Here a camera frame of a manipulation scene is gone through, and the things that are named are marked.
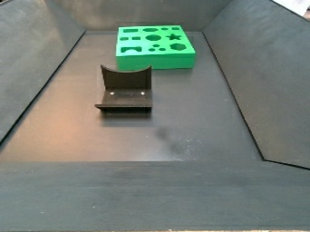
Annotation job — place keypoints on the black curved fixture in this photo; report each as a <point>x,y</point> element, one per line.
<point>127,89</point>

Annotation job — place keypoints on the green foam shape block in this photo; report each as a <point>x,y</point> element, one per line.
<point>160,46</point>

